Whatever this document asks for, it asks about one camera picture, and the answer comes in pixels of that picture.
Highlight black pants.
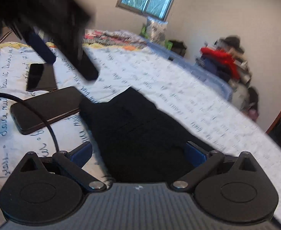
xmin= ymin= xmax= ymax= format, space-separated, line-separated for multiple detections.
xmin=79 ymin=88 xmax=213 ymax=183

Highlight black smartphone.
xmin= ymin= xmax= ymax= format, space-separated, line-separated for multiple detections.
xmin=26 ymin=63 xmax=57 ymax=92

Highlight white quilt with writing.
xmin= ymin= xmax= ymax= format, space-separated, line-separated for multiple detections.
xmin=0 ymin=47 xmax=281 ymax=226

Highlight black power bank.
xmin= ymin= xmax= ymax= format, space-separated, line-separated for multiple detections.
xmin=11 ymin=87 xmax=85 ymax=135

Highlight floral pillow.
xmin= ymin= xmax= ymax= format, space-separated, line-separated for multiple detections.
xmin=146 ymin=17 xmax=168 ymax=46

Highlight light blue bed sheet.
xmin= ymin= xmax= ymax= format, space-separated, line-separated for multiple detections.
xmin=142 ymin=38 xmax=233 ymax=105

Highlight pile of clothes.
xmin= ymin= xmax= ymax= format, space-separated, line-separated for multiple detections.
xmin=195 ymin=35 xmax=259 ymax=122

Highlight black cable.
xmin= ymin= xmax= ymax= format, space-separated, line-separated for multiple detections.
xmin=0 ymin=92 xmax=61 ymax=154

